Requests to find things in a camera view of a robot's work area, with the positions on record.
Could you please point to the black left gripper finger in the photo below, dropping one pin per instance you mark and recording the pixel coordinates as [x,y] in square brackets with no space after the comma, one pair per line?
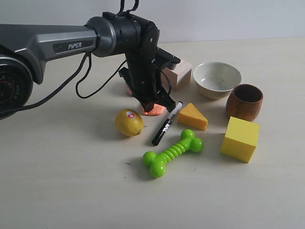
[147,105]

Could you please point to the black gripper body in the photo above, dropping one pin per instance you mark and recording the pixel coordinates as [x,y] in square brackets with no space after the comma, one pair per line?
[143,76]

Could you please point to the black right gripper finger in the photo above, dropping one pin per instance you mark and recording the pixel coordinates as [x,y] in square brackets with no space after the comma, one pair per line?
[168,103]

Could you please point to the orange pink blob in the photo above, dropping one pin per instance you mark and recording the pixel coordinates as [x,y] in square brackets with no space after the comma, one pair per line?
[157,110]

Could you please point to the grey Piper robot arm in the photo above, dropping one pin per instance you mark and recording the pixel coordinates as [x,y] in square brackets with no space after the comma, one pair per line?
[25,50]

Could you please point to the pink toy cake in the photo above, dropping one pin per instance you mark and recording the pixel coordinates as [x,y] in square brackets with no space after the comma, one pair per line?
[128,90]

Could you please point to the light wooden cube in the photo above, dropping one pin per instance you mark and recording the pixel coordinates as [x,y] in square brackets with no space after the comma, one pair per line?
[180,76]

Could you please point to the yellow lemon with sticker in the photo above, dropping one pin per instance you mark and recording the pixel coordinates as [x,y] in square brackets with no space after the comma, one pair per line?
[129,122]

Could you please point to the yellow cheese wedge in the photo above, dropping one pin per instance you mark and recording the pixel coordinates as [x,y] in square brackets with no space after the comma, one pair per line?
[192,117]

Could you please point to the black white marker pen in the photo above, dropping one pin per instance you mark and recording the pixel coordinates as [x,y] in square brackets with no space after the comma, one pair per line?
[167,123]

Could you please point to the white ceramic bowl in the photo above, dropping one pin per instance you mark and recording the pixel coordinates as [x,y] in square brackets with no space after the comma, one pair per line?
[216,80]

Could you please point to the green rubber bone toy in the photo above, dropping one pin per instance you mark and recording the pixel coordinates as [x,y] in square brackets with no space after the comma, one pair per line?
[157,162]

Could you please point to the brown wooden cup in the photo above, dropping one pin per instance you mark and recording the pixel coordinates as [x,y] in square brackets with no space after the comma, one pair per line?
[244,102]

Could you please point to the yellow foam cube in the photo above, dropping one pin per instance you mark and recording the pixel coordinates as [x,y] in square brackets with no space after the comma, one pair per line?
[240,139]

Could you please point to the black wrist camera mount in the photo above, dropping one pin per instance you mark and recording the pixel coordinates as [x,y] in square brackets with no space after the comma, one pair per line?
[164,59]

